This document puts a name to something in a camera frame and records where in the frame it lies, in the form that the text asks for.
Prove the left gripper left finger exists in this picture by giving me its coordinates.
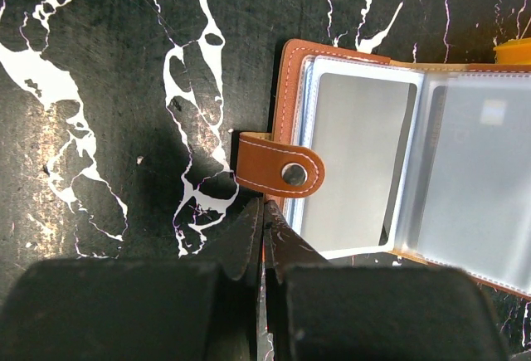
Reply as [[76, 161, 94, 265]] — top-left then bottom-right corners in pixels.
[[1, 198, 264, 360]]

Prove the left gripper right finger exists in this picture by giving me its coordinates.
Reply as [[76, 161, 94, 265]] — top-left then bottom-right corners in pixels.
[[264, 201, 509, 360]]

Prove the brown leather card holder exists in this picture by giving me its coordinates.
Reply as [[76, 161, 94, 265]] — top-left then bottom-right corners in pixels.
[[236, 39, 530, 297]]

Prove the black credit card white edge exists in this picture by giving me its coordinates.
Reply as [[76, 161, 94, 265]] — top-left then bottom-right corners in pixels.
[[301, 73, 417, 252]]

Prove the small orange plastic bin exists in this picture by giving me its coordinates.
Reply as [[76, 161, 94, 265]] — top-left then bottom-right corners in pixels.
[[494, 37, 531, 65]]

